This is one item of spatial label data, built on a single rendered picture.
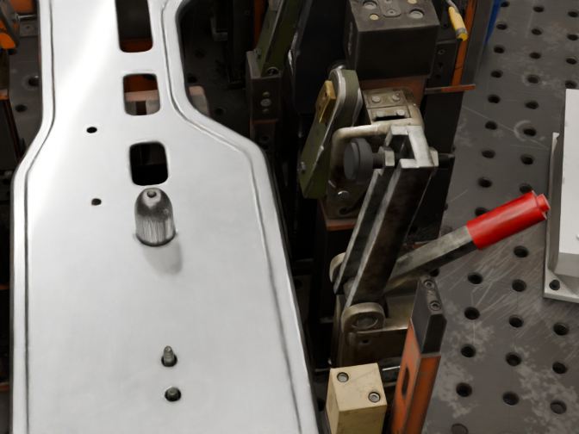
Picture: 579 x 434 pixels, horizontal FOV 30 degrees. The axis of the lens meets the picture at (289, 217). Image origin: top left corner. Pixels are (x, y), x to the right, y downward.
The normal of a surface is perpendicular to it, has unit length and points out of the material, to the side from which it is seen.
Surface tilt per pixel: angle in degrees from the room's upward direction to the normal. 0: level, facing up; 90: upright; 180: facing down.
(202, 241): 0
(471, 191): 0
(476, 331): 0
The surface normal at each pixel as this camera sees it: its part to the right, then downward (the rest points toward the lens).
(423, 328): -0.99, 0.11
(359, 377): 0.03, -0.63
